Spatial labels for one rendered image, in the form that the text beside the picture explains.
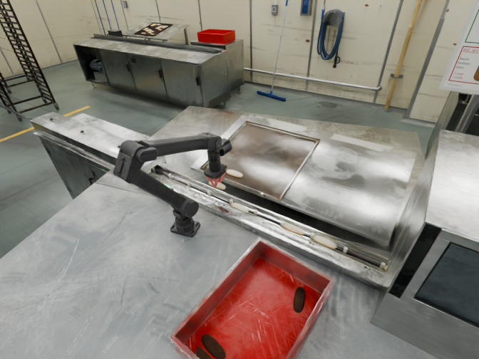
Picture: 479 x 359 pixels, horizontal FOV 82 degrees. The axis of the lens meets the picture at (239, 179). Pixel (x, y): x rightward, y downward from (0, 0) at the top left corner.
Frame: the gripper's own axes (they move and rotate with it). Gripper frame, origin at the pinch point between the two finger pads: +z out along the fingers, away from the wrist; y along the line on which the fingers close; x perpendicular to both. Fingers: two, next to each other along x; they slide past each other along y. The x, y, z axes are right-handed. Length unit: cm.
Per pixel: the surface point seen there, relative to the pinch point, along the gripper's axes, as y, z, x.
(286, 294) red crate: -29, 10, -52
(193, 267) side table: -37.7, 10.9, -15.3
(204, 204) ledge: -9.0, 7.0, 1.4
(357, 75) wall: 369, 53, 18
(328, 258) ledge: -8, 7, -60
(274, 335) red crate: -43, 10, -55
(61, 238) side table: -58, 11, 47
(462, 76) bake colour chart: 82, -41, -84
